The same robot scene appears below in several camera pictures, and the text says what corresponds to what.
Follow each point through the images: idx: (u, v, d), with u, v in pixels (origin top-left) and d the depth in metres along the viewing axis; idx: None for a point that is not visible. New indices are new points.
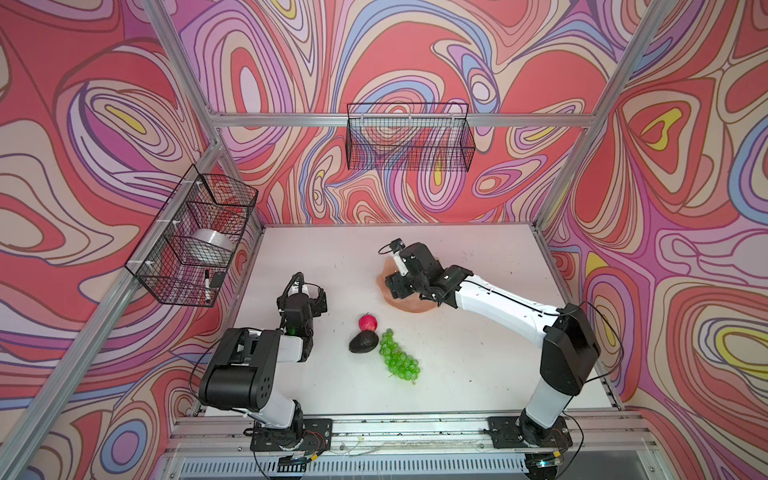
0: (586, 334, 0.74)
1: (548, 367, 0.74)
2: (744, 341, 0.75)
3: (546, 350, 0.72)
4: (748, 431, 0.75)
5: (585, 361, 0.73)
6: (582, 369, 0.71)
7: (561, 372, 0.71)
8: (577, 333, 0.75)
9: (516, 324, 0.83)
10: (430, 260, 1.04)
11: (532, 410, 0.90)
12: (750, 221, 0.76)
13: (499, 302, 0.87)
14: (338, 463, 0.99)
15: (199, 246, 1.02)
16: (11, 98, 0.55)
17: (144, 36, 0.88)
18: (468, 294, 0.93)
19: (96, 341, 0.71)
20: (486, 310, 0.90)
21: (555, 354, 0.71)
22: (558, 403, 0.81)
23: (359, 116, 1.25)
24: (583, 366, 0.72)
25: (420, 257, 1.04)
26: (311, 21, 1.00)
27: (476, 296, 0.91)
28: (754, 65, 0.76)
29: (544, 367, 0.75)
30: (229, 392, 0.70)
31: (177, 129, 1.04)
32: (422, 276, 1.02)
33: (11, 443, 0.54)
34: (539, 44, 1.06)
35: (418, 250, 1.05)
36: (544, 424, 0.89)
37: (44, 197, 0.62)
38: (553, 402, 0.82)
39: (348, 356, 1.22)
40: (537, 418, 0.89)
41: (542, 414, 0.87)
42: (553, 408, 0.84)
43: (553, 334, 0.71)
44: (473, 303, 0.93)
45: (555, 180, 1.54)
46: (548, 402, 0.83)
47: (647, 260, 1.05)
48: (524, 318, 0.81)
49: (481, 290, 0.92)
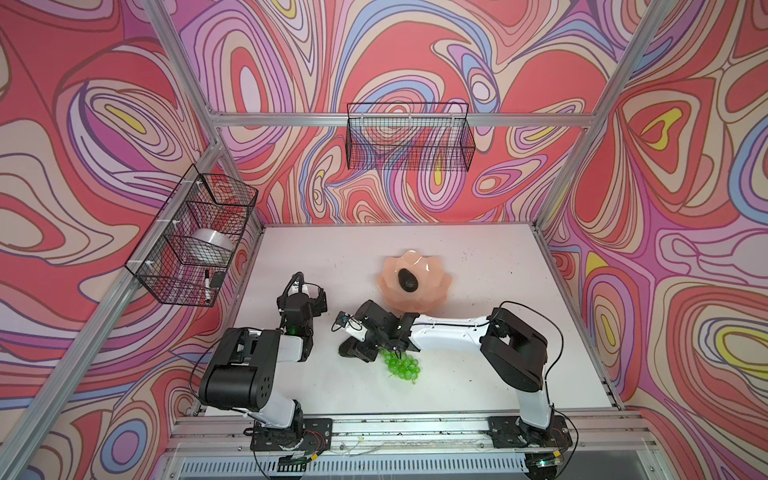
0: (520, 330, 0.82)
1: (504, 374, 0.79)
2: (744, 341, 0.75)
3: (491, 361, 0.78)
4: (748, 431, 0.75)
5: (533, 355, 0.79)
6: (530, 364, 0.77)
7: (515, 374, 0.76)
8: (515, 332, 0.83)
9: (463, 345, 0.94)
10: (383, 313, 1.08)
11: (528, 418, 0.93)
12: (750, 221, 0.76)
13: (442, 332, 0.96)
14: (338, 463, 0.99)
15: (199, 246, 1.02)
16: (11, 97, 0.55)
17: (144, 36, 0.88)
18: (418, 335, 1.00)
19: (96, 340, 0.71)
20: (437, 343, 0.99)
21: (500, 362, 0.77)
22: (540, 399, 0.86)
23: (359, 116, 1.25)
24: (532, 360, 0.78)
25: (373, 313, 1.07)
26: (311, 21, 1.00)
27: (424, 335, 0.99)
28: (753, 65, 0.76)
29: (501, 374, 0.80)
30: (228, 393, 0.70)
31: (177, 129, 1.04)
32: (380, 333, 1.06)
33: (12, 441, 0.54)
34: (539, 43, 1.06)
35: (369, 308, 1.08)
36: (543, 426, 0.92)
37: (45, 197, 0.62)
38: (537, 401, 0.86)
39: (346, 356, 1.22)
40: (534, 421, 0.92)
41: (540, 416, 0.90)
42: (538, 407, 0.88)
43: (487, 343, 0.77)
44: (425, 341, 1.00)
45: (555, 181, 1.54)
46: (530, 402, 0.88)
47: (647, 260, 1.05)
48: (465, 337, 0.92)
49: (427, 328, 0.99)
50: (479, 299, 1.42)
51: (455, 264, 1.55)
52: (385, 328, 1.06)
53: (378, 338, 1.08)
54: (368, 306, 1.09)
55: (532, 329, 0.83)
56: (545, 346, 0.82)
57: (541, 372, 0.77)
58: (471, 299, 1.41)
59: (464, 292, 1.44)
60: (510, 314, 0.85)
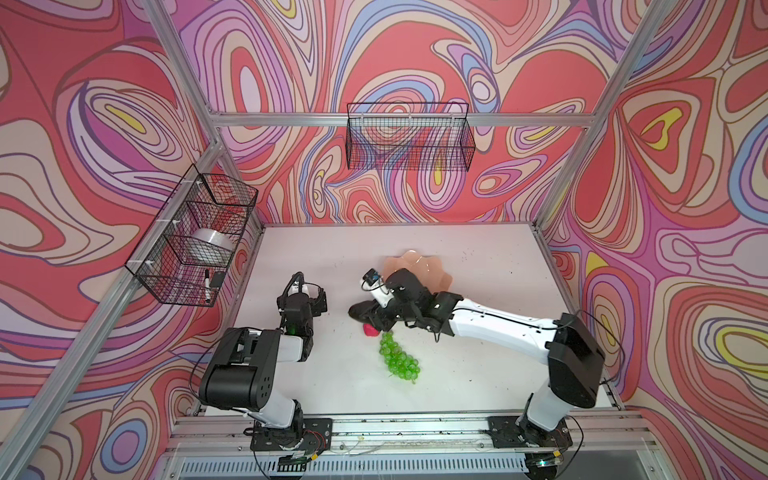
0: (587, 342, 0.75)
1: (556, 383, 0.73)
2: (744, 341, 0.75)
3: (551, 366, 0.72)
4: (748, 431, 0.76)
5: (593, 371, 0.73)
6: (592, 380, 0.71)
7: (573, 387, 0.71)
8: (579, 342, 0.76)
9: (517, 344, 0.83)
10: (419, 287, 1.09)
11: (534, 417, 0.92)
12: (750, 221, 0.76)
13: (493, 323, 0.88)
14: (338, 463, 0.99)
15: (199, 246, 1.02)
16: (11, 97, 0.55)
17: (144, 36, 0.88)
18: (462, 320, 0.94)
19: (96, 340, 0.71)
20: (483, 334, 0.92)
21: (563, 372, 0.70)
22: (562, 409, 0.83)
23: (359, 116, 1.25)
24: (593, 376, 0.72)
25: (410, 285, 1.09)
26: (311, 21, 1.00)
27: (470, 322, 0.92)
28: (754, 65, 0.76)
29: (553, 383, 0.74)
30: (229, 392, 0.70)
31: (177, 129, 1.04)
32: (413, 306, 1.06)
33: (12, 442, 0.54)
34: (539, 43, 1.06)
35: (406, 279, 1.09)
36: (547, 428, 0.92)
37: (45, 197, 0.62)
38: (557, 408, 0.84)
39: (358, 320, 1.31)
40: (539, 421, 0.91)
41: (547, 420, 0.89)
42: (554, 413, 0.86)
43: (555, 350, 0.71)
44: (468, 329, 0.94)
45: (555, 181, 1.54)
46: (550, 407, 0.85)
47: (647, 260, 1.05)
48: (523, 337, 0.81)
49: (474, 315, 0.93)
50: (479, 299, 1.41)
51: (455, 264, 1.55)
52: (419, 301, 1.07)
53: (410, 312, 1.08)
54: (403, 277, 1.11)
55: (597, 343, 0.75)
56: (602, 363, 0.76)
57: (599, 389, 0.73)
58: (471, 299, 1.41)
59: (464, 292, 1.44)
60: (580, 323, 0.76)
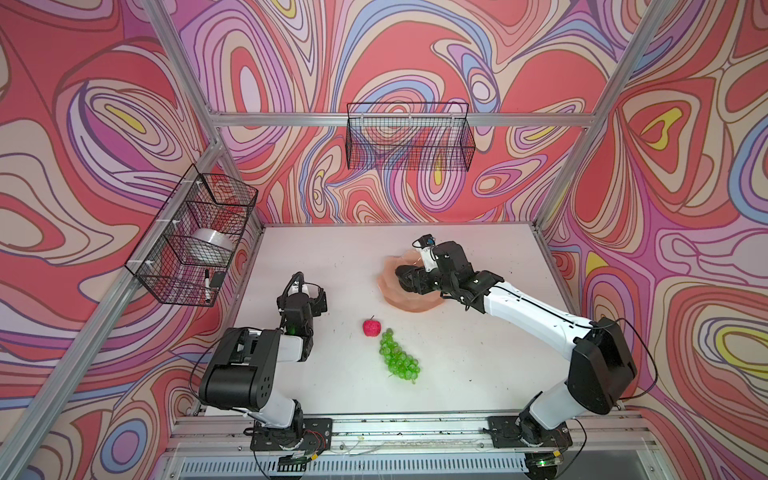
0: (622, 354, 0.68)
1: (575, 380, 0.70)
2: (744, 341, 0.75)
3: (575, 361, 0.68)
4: (748, 431, 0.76)
5: (618, 382, 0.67)
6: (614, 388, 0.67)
7: (591, 388, 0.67)
8: (613, 350, 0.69)
9: (545, 334, 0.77)
10: (463, 260, 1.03)
11: (536, 411, 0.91)
12: (750, 221, 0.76)
13: (528, 307, 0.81)
14: (338, 463, 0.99)
15: (199, 246, 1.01)
16: (11, 97, 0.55)
17: (144, 36, 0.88)
18: (496, 299, 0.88)
19: (96, 340, 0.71)
20: (514, 317, 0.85)
21: (587, 370, 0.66)
22: (569, 408, 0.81)
23: (359, 116, 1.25)
24: (618, 385, 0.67)
25: (455, 255, 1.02)
26: (311, 21, 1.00)
27: (504, 302, 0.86)
28: (754, 65, 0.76)
29: (571, 380, 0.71)
30: (229, 393, 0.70)
31: (177, 129, 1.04)
32: (452, 277, 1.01)
33: (12, 442, 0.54)
34: (539, 43, 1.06)
35: (453, 249, 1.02)
36: (545, 426, 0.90)
37: (45, 197, 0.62)
38: (564, 407, 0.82)
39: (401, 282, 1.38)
40: (541, 417, 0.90)
41: (548, 416, 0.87)
42: (559, 411, 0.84)
43: (584, 347, 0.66)
44: (501, 310, 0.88)
45: (555, 180, 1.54)
46: (557, 406, 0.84)
47: (646, 260, 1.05)
48: (554, 328, 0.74)
49: (510, 297, 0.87)
50: None
51: None
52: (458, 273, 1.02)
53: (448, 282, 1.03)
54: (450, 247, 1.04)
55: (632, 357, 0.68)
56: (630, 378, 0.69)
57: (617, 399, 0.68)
58: None
59: None
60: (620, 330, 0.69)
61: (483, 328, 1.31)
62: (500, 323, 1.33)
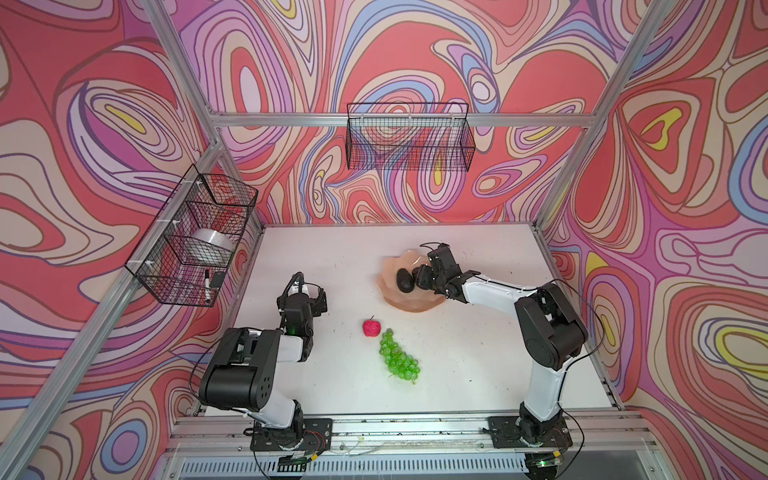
0: (566, 312, 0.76)
1: (527, 338, 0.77)
2: (744, 341, 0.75)
3: (520, 317, 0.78)
4: (747, 431, 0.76)
5: (566, 338, 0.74)
6: (557, 339, 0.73)
7: (537, 339, 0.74)
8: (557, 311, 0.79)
9: (506, 304, 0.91)
10: (452, 260, 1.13)
11: (532, 401, 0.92)
12: (750, 221, 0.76)
13: (493, 286, 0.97)
14: (338, 463, 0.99)
15: (199, 246, 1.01)
16: (11, 97, 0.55)
17: (144, 36, 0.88)
18: (469, 283, 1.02)
19: (96, 340, 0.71)
20: (484, 298, 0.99)
21: (529, 322, 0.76)
22: (550, 389, 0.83)
23: (359, 116, 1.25)
24: (562, 339, 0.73)
25: (444, 256, 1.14)
26: (311, 21, 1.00)
27: (475, 286, 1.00)
28: (754, 65, 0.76)
29: (525, 339, 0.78)
30: (229, 392, 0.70)
31: (177, 129, 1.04)
32: (441, 276, 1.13)
33: (12, 441, 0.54)
34: (539, 43, 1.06)
35: (443, 250, 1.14)
36: (540, 417, 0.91)
37: (45, 197, 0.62)
38: (545, 389, 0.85)
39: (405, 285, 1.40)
40: (534, 408, 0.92)
41: (539, 404, 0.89)
42: (546, 397, 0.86)
43: (524, 299, 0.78)
44: (474, 292, 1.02)
45: (555, 180, 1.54)
46: (540, 387, 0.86)
47: (647, 260, 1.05)
48: (509, 295, 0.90)
49: (479, 280, 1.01)
50: None
51: None
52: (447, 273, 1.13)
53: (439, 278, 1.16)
54: (443, 250, 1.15)
55: (577, 315, 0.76)
56: (581, 339, 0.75)
57: (567, 355, 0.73)
58: None
59: None
60: (561, 291, 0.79)
61: (483, 328, 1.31)
62: (499, 323, 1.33)
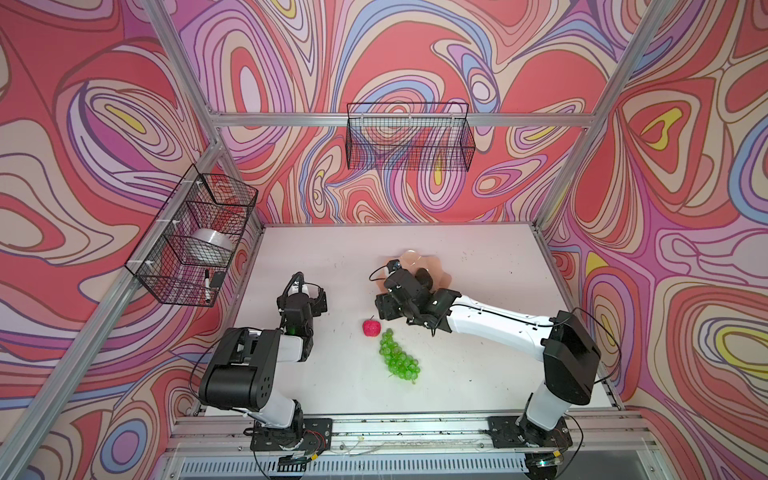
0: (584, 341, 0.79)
1: (553, 379, 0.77)
2: (744, 341, 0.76)
3: (548, 363, 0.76)
4: (747, 431, 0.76)
5: (590, 369, 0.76)
6: (585, 377, 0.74)
7: (568, 382, 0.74)
8: (574, 340, 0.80)
9: (515, 341, 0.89)
10: (415, 286, 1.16)
11: (532, 413, 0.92)
12: (750, 221, 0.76)
13: (491, 319, 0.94)
14: (338, 463, 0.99)
15: (199, 246, 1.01)
16: (11, 97, 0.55)
17: (144, 36, 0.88)
18: (460, 316, 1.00)
19: (96, 341, 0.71)
20: (481, 330, 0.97)
21: (559, 368, 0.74)
22: (562, 407, 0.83)
23: (359, 116, 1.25)
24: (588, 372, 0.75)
25: (405, 284, 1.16)
26: (311, 21, 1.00)
27: (468, 319, 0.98)
28: (754, 65, 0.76)
29: (549, 380, 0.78)
30: (229, 393, 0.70)
31: (177, 129, 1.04)
32: (412, 305, 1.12)
33: (12, 441, 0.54)
34: (539, 43, 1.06)
35: (400, 279, 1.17)
36: (547, 428, 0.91)
37: (45, 197, 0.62)
38: (555, 406, 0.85)
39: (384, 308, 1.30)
40: (540, 422, 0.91)
41: (545, 417, 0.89)
42: (555, 412, 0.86)
43: (553, 347, 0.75)
44: (466, 325, 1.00)
45: (555, 181, 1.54)
46: (547, 404, 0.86)
47: (646, 260, 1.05)
48: (521, 335, 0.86)
49: (472, 311, 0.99)
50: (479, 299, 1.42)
51: (455, 263, 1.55)
52: (416, 300, 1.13)
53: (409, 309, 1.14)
54: (401, 277, 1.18)
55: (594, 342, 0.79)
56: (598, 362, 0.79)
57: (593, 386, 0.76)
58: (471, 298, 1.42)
59: (464, 291, 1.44)
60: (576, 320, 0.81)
61: None
62: None
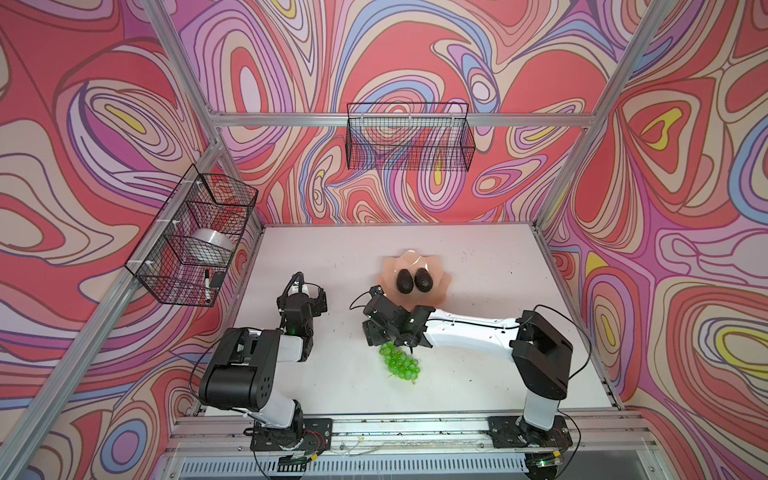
0: (549, 336, 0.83)
1: (529, 379, 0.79)
2: (744, 341, 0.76)
3: (519, 365, 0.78)
4: (747, 431, 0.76)
5: (561, 363, 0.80)
6: (557, 372, 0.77)
7: (542, 379, 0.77)
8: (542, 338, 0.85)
9: (487, 347, 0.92)
10: (393, 307, 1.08)
11: (529, 417, 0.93)
12: (750, 221, 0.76)
13: (463, 329, 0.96)
14: (338, 463, 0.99)
15: (199, 246, 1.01)
16: (11, 97, 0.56)
17: (144, 36, 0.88)
18: (435, 331, 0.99)
19: (96, 341, 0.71)
20: (456, 341, 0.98)
21: (529, 367, 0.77)
22: (552, 405, 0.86)
23: (359, 116, 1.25)
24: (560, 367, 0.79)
25: (382, 307, 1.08)
26: (311, 21, 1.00)
27: (442, 332, 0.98)
28: (754, 65, 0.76)
29: (526, 380, 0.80)
30: (229, 393, 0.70)
31: (177, 129, 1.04)
32: (391, 327, 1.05)
33: (12, 441, 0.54)
34: (539, 43, 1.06)
35: (377, 301, 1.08)
36: (545, 428, 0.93)
37: (45, 197, 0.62)
38: (547, 406, 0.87)
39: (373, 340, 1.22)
40: (538, 423, 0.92)
41: (541, 419, 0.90)
42: (548, 411, 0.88)
43: (521, 348, 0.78)
44: (442, 339, 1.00)
45: (555, 181, 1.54)
46: (540, 404, 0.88)
47: (646, 260, 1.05)
48: (491, 339, 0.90)
49: (446, 324, 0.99)
50: (479, 299, 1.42)
51: (455, 264, 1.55)
52: (395, 321, 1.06)
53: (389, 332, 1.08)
54: (377, 301, 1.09)
55: (561, 336, 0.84)
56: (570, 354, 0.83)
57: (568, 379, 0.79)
58: (471, 298, 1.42)
59: (464, 291, 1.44)
60: (539, 318, 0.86)
61: None
62: None
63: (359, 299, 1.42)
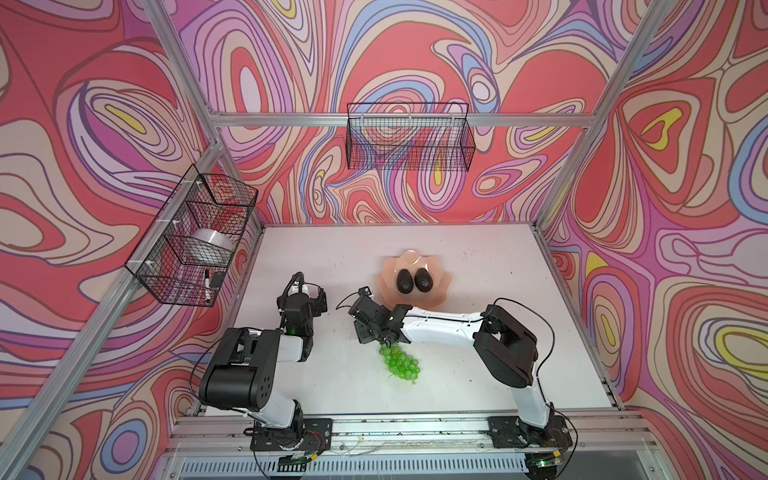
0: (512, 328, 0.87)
1: (492, 368, 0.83)
2: (745, 341, 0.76)
3: (482, 355, 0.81)
4: (747, 431, 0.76)
5: (522, 353, 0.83)
6: (518, 361, 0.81)
7: (504, 368, 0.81)
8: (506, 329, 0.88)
9: (456, 340, 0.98)
10: (375, 306, 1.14)
11: (524, 415, 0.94)
12: (750, 221, 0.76)
13: (435, 324, 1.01)
14: (338, 463, 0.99)
15: (199, 246, 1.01)
16: (11, 97, 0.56)
17: (144, 36, 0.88)
18: (410, 326, 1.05)
19: (96, 341, 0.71)
20: (429, 335, 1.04)
21: (491, 358, 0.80)
22: (531, 397, 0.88)
23: (359, 116, 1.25)
24: (520, 357, 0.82)
25: (366, 306, 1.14)
26: (311, 20, 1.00)
27: (417, 327, 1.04)
28: (754, 65, 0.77)
29: (490, 369, 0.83)
30: (229, 393, 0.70)
31: (177, 129, 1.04)
32: (372, 326, 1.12)
33: (12, 441, 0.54)
34: (539, 43, 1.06)
35: (361, 302, 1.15)
36: (540, 424, 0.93)
37: (45, 197, 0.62)
38: (530, 399, 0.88)
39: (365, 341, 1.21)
40: (533, 421, 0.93)
41: (533, 414, 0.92)
42: (533, 405, 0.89)
43: (483, 340, 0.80)
44: (417, 334, 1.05)
45: (555, 181, 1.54)
46: (524, 399, 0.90)
47: (647, 260, 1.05)
48: (459, 332, 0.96)
49: (420, 320, 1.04)
50: (479, 299, 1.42)
51: (455, 264, 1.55)
52: (377, 321, 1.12)
53: (373, 330, 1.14)
54: (361, 301, 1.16)
55: (522, 327, 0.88)
56: (534, 345, 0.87)
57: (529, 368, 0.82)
58: (471, 298, 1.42)
59: (465, 292, 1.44)
60: (502, 310, 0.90)
61: None
62: None
63: (347, 299, 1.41)
